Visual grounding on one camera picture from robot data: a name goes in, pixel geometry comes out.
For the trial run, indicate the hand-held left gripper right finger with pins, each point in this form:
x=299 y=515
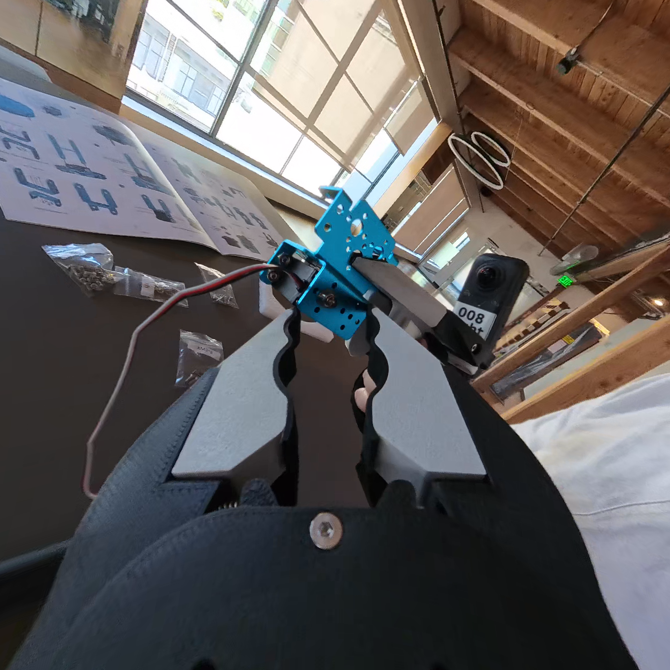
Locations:
x=424 y=418

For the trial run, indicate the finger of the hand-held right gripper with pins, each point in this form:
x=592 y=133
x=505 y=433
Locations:
x=357 y=346
x=403 y=296

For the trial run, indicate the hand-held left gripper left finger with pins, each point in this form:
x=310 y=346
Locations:
x=235 y=408

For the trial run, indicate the blue metal toy robot arm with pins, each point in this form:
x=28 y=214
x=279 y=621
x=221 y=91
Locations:
x=335 y=309

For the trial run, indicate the dark desk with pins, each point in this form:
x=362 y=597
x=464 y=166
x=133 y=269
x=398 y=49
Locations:
x=52 y=366

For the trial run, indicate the person's right hand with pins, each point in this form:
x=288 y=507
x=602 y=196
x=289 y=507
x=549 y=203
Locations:
x=362 y=400

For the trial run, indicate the green exit sign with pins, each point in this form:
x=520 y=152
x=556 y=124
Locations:
x=565 y=280

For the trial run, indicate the round grey ceiling fixture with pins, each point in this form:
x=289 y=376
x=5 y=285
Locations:
x=576 y=257

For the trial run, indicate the black wrapped rack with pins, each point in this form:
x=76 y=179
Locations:
x=544 y=366

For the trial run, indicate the window with beige roller shade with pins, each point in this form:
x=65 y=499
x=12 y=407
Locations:
x=434 y=209

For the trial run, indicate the person's white t-shirt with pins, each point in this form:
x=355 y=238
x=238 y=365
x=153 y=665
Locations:
x=617 y=471

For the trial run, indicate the group of clear screw bags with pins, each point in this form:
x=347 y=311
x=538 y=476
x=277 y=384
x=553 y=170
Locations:
x=83 y=269

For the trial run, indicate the black ceiling spotlight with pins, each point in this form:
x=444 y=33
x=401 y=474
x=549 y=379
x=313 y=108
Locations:
x=567 y=62

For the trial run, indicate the large grid window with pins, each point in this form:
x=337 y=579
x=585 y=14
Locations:
x=272 y=78

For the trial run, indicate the open assembly instruction manual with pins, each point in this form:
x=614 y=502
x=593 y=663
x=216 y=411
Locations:
x=78 y=172

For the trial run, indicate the white foam frame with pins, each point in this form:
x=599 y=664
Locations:
x=272 y=303

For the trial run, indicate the thick wooden post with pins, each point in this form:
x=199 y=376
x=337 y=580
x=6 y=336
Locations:
x=591 y=377

